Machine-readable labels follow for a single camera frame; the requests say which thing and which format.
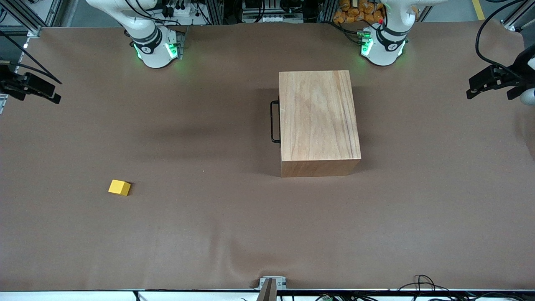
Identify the light wooden cabinet box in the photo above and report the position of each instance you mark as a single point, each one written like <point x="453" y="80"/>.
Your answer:
<point x="317" y="125"/>

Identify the brown camera post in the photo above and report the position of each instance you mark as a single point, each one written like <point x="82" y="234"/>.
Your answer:
<point x="267" y="292"/>

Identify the white power strip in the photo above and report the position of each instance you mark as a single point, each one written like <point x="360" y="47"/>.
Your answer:
<point x="177" y="9"/>

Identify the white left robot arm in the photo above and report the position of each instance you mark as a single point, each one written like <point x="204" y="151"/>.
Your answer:
<point x="384" y="54"/>

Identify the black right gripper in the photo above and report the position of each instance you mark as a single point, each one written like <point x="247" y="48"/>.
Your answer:
<point x="9" y="81"/>

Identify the aluminium frame rail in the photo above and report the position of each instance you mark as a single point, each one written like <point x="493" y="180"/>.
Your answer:
<point x="516" y="19"/>
<point x="25" y="21"/>

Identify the grey clamp bracket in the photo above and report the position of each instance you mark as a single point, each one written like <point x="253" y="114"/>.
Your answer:
<point x="280" y="282"/>

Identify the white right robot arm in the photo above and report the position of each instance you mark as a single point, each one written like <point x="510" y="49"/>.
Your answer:
<point x="154" y="54"/>

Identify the brown table cover mat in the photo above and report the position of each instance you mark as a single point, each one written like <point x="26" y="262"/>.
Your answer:
<point x="209" y="230"/>

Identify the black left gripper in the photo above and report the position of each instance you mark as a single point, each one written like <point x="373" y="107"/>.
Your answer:
<point x="516" y="71"/>

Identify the orange lumpy objects pile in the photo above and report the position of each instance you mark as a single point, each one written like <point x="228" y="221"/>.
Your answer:
<point x="355" y="12"/>

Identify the yellow block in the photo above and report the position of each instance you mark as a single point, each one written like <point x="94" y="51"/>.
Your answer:
<point x="119" y="187"/>

